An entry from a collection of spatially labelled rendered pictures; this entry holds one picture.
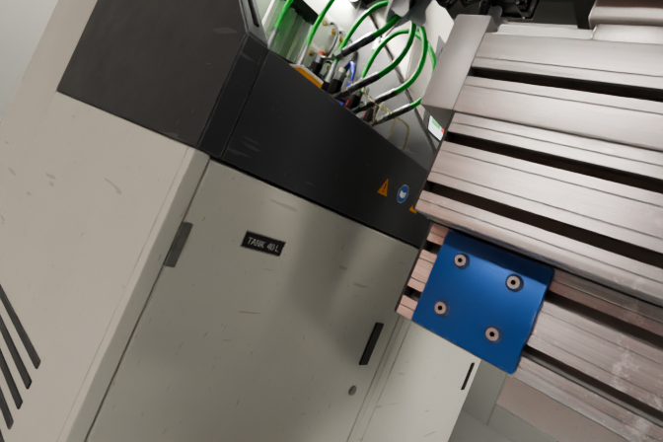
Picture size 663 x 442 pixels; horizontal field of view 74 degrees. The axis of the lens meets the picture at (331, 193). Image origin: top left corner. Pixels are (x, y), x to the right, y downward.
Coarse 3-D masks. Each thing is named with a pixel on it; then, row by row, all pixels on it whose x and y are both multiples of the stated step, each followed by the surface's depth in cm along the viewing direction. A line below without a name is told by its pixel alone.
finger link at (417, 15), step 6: (414, 0) 87; (420, 0) 86; (426, 0) 86; (414, 6) 87; (420, 6) 87; (426, 6) 86; (408, 12) 88; (414, 12) 88; (420, 12) 87; (402, 18) 89; (408, 18) 89; (414, 18) 88; (420, 18) 87; (396, 24) 90; (402, 24) 90; (420, 24) 86
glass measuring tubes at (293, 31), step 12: (276, 0) 117; (300, 0) 120; (276, 12) 117; (288, 12) 119; (300, 12) 122; (312, 12) 124; (264, 24) 117; (288, 24) 120; (300, 24) 123; (312, 24) 126; (288, 36) 122; (300, 36) 125; (276, 48) 119; (288, 48) 122; (300, 48) 125
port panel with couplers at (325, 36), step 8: (328, 16) 133; (336, 16) 135; (328, 24) 130; (344, 24) 138; (320, 32) 132; (328, 32) 134; (312, 40) 131; (320, 40) 133; (328, 40) 135; (312, 48) 132; (328, 48) 136; (336, 48) 139; (312, 56) 133; (304, 64) 131; (328, 64) 138
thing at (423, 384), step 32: (384, 0) 141; (448, 32) 147; (416, 64) 131; (416, 96) 132; (416, 352) 116; (448, 352) 133; (384, 384) 108; (416, 384) 122; (448, 384) 140; (384, 416) 113; (416, 416) 129; (448, 416) 149
